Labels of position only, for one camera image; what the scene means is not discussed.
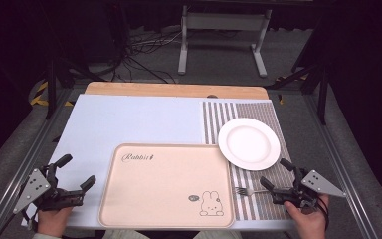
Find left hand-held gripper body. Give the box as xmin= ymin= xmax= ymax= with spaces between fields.
xmin=13 ymin=163 xmax=86 ymax=215

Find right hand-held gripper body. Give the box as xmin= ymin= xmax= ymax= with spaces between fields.
xmin=271 ymin=166 xmax=347 ymax=210

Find silver fork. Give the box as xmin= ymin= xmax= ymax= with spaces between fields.
xmin=234 ymin=186 xmax=271 ymax=197

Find person's left hand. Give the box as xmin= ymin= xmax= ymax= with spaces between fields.
xmin=36 ymin=206 xmax=75 ymax=238

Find person's right hand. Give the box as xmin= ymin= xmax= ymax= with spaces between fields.
xmin=284 ymin=194 xmax=330 ymax=239

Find white round plate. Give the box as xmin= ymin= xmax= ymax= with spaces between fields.
xmin=217 ymin=117 xmax=282 ymax=172

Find striped woven placemat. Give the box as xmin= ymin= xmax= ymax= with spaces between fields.
xmin=201 ymin=101 xmax=294 ymax=222

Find yellow black hazard tape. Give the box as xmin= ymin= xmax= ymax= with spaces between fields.
xmin=29 ymin=80 xmax=76 ymax=108

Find black stand legs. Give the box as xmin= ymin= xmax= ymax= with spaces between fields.
xmin=271 ymin=61 xmax=330 ymax=126
xmin=44 ymin=54 xmax=108 ymax=121

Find pale blue table mat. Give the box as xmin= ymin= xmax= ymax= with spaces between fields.
xmin=21 ymin=93 xmax=296 ymax=232

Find beige tray with rabbit print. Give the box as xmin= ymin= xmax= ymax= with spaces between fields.
xmin=97 ymin=142 xmax=236 ymax=230

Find wooden table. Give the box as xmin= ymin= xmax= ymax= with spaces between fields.
xmin=84 ymin=81 xmax=271 ymax=101

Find white metal stand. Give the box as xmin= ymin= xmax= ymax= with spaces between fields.
xmin=177 ymin=4 xmax=274 ymax=79

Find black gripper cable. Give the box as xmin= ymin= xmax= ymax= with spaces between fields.
xmin=316 ymin=195 xmax=331 ymax=232

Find aluminium rail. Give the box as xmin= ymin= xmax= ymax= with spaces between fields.
xmin=0 ymin=89 xmax=70 ymax=239
xmin=302 ymin=94 xmax=381 ymax=239

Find black floor cables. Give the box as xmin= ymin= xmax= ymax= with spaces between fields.
xmin=110 ymin=28 xmax=183 ymax=85

